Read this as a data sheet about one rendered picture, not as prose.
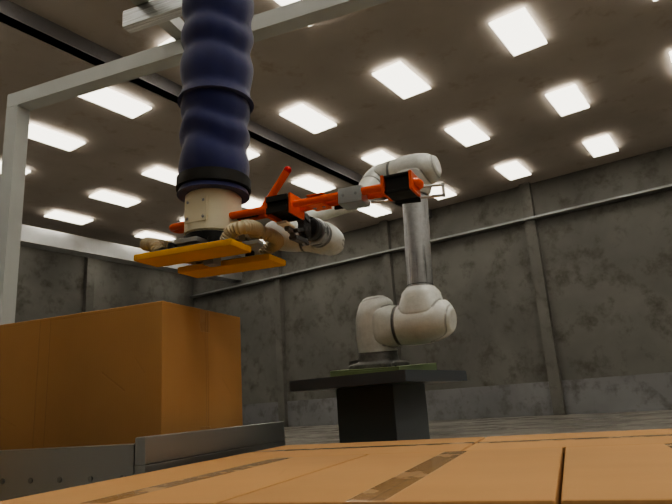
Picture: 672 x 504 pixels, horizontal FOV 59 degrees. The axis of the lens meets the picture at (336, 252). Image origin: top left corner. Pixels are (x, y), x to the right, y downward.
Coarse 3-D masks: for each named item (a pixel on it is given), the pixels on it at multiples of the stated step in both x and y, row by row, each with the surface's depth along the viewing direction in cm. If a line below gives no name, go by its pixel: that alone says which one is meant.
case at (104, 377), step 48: (0, 336) 175; (48, 336) 168; (96, 336) 162; (144, 336) 156; (192, 336) 166; (240, 336) 191; (0, 384) 171; (48, 384) 165; (96, 384) 158; (144, 384) 153; (192, 384) 163; (240, 384) 186; (0, 432) 167; (48, 432) 161; (96, 432) 155; (144, 432) 150
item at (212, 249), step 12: (216, 240) 159; (228, 240) 156; (156, 252) 166; (168, 252) 164; (180, 252) 162; (192, 252) 161; (204, 252) 162; (216, 252) 162; (228, 252) 163; (240, 252) 163; (156, 264) 174; (168, 264) 174
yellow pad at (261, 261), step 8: (248, 256) 177; (256, 256) 174; (264, 256) 173; (272, 256) 174; (200, 264) 182; (224, 264) 178; (232, 264) 177; (240, 264) 177; (248, 264) 177; (256, 264) 177; (264, 264) 178; (272, 264) 178; (280, 264) 178; (184, 272) 185; (192, 272) 185; (200, 272) 186; (208, 272) 186; (216, 272) 186; (224, 272) 187; (232, 272) 187
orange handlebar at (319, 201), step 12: (420, 180) 150; (336, 192) 158; (372, 192) 154; (300, 204) 162; (312, 204) 161; (324, 204) 161; (336, 204) 163; (240, 216) 171; (264, 216) 172; (180, 228) 180
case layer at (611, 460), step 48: (624, 432) 139; (144, 480) 104; (192, 480) 99; (240, 480) 94; (288, 480) 92; (336, 480) 86; (384, 480) 83; (432, 480) 80; (480, 480) 77; (528, 480) 74; (576, 480) 71; (624, 480) 69
